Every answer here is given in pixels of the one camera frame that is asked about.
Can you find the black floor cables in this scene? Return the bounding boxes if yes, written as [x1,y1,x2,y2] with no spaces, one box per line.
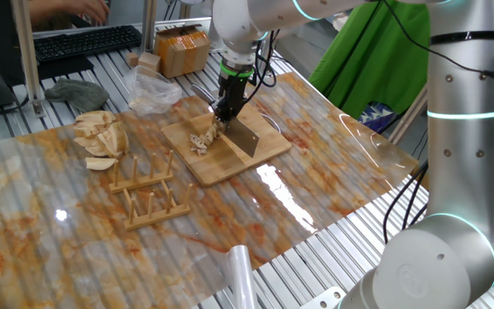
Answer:
[383,161,431,245]

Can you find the wooden peg rack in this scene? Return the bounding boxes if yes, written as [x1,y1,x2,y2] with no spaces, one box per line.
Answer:
[108,149,194,233]

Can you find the bamboo cutting board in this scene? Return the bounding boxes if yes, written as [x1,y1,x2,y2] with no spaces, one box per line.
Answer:
[160,102,293,188]

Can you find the marble pattern plastic sheet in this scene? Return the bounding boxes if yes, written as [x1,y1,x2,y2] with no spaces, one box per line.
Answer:
[0,71,420,309]

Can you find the steel cleaver knife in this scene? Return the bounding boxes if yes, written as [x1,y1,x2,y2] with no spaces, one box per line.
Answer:
[190,82,261,158]

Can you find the clear plastic film roll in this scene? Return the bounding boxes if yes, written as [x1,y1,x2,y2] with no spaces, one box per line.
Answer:
[224,244,258,309]

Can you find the black keyboard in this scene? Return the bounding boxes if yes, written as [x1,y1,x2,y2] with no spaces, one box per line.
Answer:
[33,24,143,64]

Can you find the lotus root chunk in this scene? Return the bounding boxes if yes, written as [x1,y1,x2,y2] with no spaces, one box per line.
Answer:
[75,110,117,129]
[73,124,105,158]

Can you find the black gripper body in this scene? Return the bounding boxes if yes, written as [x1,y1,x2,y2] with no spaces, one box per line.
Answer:
[217,75,250,108]

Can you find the clear plastic bag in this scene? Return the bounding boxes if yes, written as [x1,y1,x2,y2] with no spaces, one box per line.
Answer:
[123,65,184,118]

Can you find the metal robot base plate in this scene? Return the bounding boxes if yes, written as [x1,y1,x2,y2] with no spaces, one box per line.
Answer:
[299,286,348,309]

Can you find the grey green cloth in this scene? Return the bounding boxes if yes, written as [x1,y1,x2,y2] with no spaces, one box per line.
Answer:
[45,77,111,114]

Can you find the aluminium frame post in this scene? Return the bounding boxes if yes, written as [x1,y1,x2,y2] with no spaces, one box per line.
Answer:
[9,0,47,118]
[387,84,430,145]
[140,0,159,53]

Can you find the blue patterned bag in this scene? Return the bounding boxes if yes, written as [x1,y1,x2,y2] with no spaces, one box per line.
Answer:
[358,101,396,132]

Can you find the black desk mat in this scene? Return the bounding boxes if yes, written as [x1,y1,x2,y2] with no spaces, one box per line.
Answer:
[35,54,96,82]

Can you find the taped cardboard box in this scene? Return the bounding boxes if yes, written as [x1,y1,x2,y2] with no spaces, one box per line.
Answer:
[154,24,212,79]

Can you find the bare person forearm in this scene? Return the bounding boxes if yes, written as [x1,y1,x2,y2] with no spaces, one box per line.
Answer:
[28,0,66,27]

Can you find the pale lotus wedge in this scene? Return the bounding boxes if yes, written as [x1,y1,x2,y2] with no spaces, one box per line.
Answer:
[85,156,119,172]

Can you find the green fabric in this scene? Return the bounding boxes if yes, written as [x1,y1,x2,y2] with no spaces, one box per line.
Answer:
[308,0,431,121]

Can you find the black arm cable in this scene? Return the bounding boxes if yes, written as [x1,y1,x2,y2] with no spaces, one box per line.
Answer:
[243,28,283,104]

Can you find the bare person hand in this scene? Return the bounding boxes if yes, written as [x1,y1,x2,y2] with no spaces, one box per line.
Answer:
[60,0,111,26]

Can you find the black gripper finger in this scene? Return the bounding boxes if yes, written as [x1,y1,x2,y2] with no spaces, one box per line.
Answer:
[210,98,232,123]
[226,97,249,122]

